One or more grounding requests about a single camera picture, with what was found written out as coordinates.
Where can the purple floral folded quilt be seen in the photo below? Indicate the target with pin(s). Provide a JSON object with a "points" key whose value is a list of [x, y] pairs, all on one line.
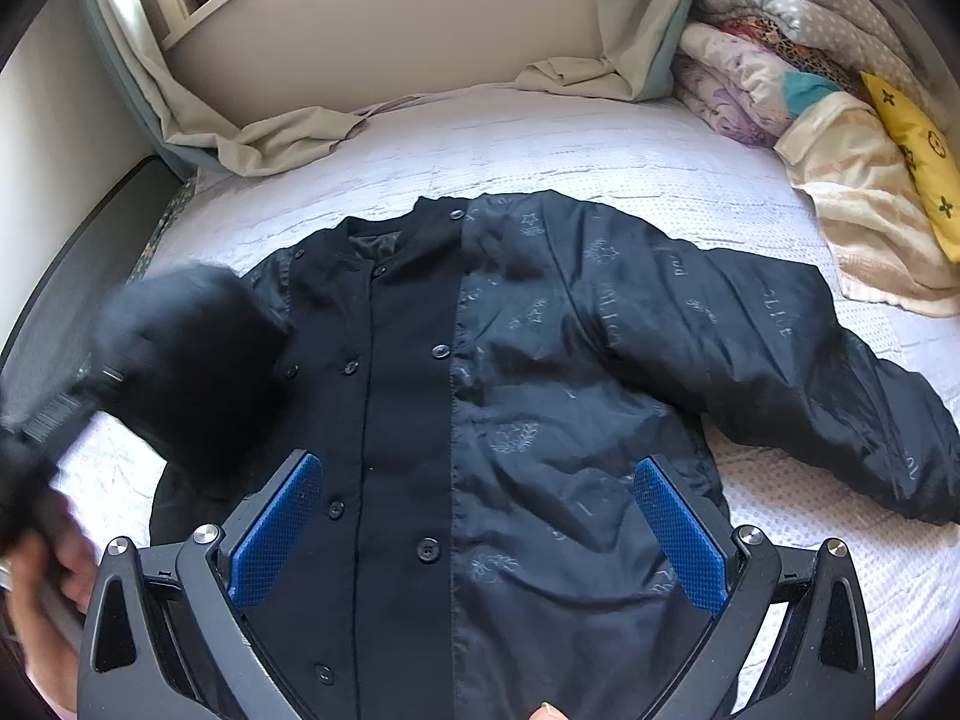
{"points": [[740, 89]]}

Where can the person's right hand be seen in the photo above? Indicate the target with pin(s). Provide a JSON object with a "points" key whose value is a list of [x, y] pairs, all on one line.
{"points": [[547, 712]]}

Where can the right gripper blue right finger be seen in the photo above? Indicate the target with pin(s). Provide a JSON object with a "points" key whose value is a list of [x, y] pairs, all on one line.
{"points": [[692, 533]]}

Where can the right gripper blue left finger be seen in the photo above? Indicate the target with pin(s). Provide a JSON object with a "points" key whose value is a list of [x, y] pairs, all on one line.
{"points": [[259, 535]]}

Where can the cream striped towel blanket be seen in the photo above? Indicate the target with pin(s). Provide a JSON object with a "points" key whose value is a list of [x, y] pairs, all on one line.
{"points": [[838, 153]]}

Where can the floral mattress edge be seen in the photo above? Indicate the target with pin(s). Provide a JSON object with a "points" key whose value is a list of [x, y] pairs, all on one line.
{"points": [[170, 215]]}

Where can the beige curtain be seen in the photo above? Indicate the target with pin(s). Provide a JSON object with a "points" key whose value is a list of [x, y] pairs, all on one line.
{"points": [[639, 39], [185, 130]]}

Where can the white textured bed sheet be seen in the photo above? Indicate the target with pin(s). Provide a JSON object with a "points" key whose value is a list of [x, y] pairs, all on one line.
{"points": [[652, 161]]}

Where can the yellow patterned pillow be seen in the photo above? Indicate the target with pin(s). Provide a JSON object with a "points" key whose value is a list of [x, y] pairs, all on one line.
{"points": [[929, 161]]}

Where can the dark navy padded jacket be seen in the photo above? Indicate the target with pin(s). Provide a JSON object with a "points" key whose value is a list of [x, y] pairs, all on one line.
{"points": [[478, 380]]}

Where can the grey polka dot blanket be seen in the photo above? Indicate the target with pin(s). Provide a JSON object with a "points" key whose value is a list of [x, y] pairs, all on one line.
{"points": [[880, 37]]}

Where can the dark bed side rail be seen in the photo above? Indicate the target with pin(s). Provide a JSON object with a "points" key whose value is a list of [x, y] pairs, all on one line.
{"points": [[47, 343]]}

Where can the beige curtain left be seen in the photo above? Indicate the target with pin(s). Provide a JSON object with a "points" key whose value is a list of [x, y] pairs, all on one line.
{"points": [[185, 130]]}

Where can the leopard print cloth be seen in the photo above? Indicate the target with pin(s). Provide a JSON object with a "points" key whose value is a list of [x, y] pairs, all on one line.
{"points": [[765, 33]]}

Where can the beige curtain right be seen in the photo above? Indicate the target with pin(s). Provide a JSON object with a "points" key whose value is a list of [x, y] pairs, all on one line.
{"points": [[639, 39]]}

